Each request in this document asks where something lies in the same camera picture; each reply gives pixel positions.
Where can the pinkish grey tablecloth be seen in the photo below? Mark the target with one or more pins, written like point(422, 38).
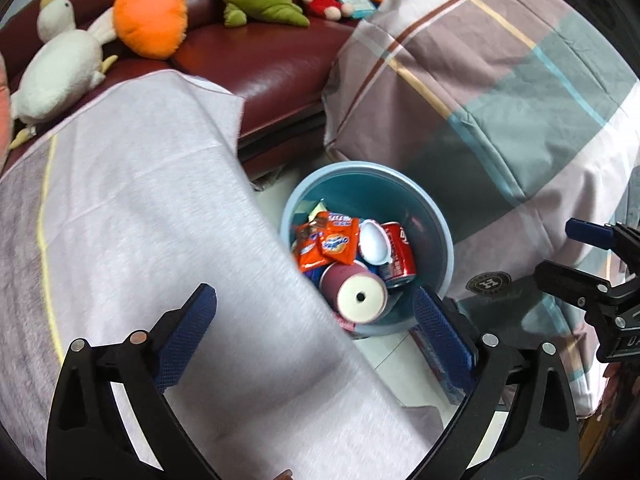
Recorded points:
point(150, 210)

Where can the pink carrot plush toy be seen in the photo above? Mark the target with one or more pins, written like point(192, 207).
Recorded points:
point(4, 110)

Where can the pink paper cup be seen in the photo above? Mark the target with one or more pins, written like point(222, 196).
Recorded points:
point(357, 295)

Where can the dark red leather sofa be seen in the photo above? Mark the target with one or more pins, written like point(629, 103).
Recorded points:
point(280, 70)

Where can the orange carrot plush toy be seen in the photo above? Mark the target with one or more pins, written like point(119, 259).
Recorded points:
point(150, 10)

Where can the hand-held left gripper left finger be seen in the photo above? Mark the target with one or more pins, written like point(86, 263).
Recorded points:
point(185, 335)

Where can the blue patterned packet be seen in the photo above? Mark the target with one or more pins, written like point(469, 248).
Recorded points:
point(432, 360)

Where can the white goose plush toy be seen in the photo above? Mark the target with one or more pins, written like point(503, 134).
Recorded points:
point(55, 75)

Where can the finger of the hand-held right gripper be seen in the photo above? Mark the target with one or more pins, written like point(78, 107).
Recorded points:
point(590, 232)
point(575, 282)

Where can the plaid blanket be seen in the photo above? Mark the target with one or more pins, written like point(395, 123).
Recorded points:
point(500, 85)

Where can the orange snack wrapper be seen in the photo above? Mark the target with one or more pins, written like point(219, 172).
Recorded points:
point(307, 250)
point(340, 242)

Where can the teal plastic bin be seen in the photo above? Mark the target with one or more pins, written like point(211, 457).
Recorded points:
point(425, 220)

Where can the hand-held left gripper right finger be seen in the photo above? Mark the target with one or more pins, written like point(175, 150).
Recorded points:
point(445, 335)

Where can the red soda can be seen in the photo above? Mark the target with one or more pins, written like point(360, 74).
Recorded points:
point(400, 255)

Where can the white pudding cup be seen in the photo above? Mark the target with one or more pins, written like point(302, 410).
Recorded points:
point(375, 242)

